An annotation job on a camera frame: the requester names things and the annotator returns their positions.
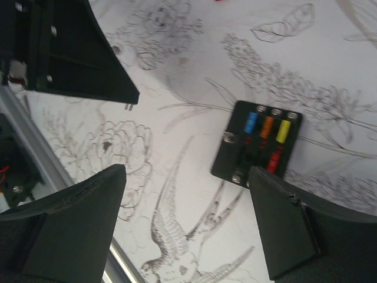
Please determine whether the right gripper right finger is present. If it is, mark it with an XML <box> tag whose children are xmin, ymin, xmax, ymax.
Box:
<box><xmin>249</xmin><ymin>167</ymin><xmax>376</xmax><ymax>282</ymax></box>

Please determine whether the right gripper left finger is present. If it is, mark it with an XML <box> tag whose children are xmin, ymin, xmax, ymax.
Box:
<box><xmin>1</xmin><ymin>164</ymin><xmax>126</xmax><ymax>282</ymax></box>

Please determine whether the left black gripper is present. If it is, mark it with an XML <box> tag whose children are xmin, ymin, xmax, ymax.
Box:
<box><xmin>1</xmin><ymin>1</ymin><xmax>140</xmax><ymax>104</ymax></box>

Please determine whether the red blade fuse front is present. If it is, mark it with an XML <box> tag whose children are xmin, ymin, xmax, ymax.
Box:
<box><xmin>266</xmin><ymin>152</ymin><xmax>281</xmax><ymax>174</ymax></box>

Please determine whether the yellow blade fuse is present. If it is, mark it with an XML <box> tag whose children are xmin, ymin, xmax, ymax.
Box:
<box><xmin>276</xmin><ymin>120</ymin><xmax>291</xmax><ymax>144</ymax></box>

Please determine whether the black fuse box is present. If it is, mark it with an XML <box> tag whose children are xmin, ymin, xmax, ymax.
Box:
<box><xmin>210</xmin><ymin>101</ymin><xmax>303</xmax><ymax>188</ymax></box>

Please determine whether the orange blade fuse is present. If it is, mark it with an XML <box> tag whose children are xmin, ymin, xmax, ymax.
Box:
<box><xmin>260</xmin><ymin>116</ymin><xmax>274</xmax><ymax>139</ymax></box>

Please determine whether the blue blade fuse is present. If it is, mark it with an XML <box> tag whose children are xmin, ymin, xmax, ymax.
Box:
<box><xmin>244</xmin><ymin>112</ymin><xmax>259</xmax><ymax>134</ymax></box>

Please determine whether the amber blade fuse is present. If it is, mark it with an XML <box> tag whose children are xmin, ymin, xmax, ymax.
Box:
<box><xmin>124</xmin><ymin>104</ymin><xmax>134</xmax><ymax>111</ymax></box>

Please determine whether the floral printed table mat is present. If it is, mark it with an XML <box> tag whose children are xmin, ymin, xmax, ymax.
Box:
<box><xmin>12</xmin><ymin>1</ymin><xmax>376</xmax><ymax>282</ymax></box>

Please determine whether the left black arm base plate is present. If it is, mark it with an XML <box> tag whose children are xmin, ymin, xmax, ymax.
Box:
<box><xmin>1</xmin><ymin>114</ymin><xmax>41</xmax><ymax>208</ymax></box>

